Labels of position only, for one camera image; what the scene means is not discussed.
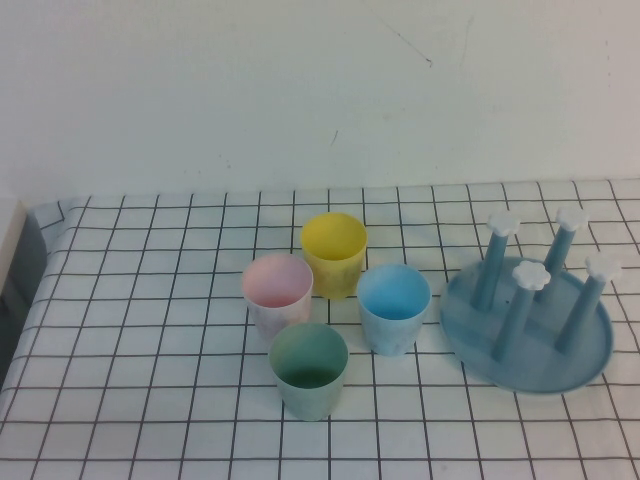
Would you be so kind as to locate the yellow plastic cup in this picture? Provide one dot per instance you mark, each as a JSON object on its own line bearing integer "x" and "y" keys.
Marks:
{"x": 332, "y": 275}

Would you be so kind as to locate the pink plastic cup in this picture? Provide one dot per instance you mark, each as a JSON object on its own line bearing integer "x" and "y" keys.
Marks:
{"x": 277, "y": 280}

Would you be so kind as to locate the blue plastic cup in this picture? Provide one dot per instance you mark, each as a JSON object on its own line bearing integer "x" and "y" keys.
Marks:
{"x": 392, "y": 330}

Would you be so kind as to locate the green plastic cup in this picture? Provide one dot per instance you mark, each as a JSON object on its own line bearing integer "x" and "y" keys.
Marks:
{"x": 307, "y": 395}

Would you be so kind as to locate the blue cup stand white caps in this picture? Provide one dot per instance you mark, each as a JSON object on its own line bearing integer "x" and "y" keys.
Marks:
{"x": 535, "y": 365}

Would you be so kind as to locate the white black checked tablecloth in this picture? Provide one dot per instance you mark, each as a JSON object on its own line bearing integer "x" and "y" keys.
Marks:
{"x": 150, "y": 300}

